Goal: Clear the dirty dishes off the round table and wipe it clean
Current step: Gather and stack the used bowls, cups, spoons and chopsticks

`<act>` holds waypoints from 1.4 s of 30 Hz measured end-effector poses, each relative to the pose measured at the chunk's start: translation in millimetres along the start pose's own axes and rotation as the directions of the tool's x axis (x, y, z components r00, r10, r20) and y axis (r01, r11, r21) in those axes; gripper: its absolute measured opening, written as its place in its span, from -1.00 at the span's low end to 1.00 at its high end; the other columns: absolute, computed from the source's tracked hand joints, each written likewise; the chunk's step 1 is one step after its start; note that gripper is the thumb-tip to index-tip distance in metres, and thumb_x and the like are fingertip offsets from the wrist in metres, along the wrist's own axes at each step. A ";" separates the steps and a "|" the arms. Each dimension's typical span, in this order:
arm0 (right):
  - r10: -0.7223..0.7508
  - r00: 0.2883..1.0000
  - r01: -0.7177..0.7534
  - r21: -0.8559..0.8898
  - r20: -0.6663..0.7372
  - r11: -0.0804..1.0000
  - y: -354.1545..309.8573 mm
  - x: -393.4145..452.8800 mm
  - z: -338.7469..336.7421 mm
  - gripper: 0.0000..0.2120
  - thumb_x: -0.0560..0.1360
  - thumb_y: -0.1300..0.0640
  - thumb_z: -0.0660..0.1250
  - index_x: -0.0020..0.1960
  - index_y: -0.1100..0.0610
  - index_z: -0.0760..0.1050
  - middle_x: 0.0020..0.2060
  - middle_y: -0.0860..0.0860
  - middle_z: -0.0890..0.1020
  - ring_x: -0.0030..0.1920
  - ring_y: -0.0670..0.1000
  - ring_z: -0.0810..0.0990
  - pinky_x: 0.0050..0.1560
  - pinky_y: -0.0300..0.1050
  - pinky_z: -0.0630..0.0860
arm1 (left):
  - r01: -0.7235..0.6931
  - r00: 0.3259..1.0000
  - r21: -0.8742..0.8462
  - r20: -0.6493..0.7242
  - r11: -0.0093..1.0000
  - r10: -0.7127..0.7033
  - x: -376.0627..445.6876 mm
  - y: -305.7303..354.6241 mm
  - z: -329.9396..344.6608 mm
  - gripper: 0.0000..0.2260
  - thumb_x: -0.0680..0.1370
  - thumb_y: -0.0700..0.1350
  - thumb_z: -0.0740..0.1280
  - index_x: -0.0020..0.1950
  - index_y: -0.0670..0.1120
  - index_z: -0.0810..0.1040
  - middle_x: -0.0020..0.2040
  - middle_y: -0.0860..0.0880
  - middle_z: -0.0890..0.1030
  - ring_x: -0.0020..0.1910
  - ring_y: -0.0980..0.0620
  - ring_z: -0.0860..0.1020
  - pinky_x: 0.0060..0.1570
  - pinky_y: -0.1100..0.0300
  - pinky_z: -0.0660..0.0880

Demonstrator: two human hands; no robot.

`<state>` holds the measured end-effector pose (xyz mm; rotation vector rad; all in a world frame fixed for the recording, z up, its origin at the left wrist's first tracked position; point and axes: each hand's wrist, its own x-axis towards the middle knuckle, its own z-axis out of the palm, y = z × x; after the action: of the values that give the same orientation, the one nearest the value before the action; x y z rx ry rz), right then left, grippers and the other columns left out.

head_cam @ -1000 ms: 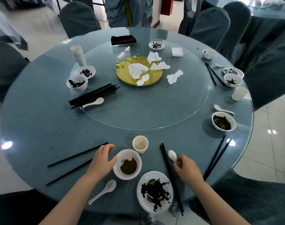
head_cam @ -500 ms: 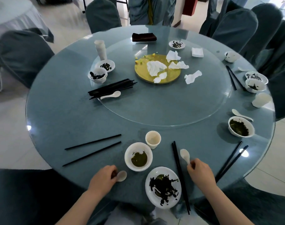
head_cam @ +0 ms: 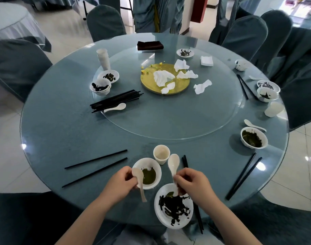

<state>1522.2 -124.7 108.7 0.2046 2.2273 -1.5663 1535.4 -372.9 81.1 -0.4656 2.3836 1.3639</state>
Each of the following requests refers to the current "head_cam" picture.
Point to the bundle of black chopsticks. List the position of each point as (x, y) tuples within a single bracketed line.
[(114, 100)]

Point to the blue clothed background table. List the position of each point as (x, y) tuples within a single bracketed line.
[(262, 5)]

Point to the person's left forearm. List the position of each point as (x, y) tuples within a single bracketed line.
[(81, 224)]

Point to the yellow round disc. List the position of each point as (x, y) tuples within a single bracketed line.
[(150, 84)]

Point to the person's right forearm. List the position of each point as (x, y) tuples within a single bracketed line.
[(229, 224)]

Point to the round blue table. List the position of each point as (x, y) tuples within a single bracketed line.
[(68, 130)]

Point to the person's left hand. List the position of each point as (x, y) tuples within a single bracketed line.
[(118, 186)]

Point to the dark red cloth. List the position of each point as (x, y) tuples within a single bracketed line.
[(150, 45)]

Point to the red door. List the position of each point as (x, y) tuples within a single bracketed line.
[(199, 10)]

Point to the round glass turntable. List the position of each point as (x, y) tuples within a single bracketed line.
[(170, 117)]

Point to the folded white napkin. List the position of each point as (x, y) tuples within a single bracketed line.
[(206, 61)]

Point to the person's right hand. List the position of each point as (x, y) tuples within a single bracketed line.
[(197, 187)]

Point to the crumpled white tissue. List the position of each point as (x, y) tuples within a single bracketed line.
[(162, 77), (180, 65), (188, 74), (168, 87), (200, 88)]

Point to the round white clothed table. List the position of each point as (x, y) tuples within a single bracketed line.
[(10, 22), (56, 1)]

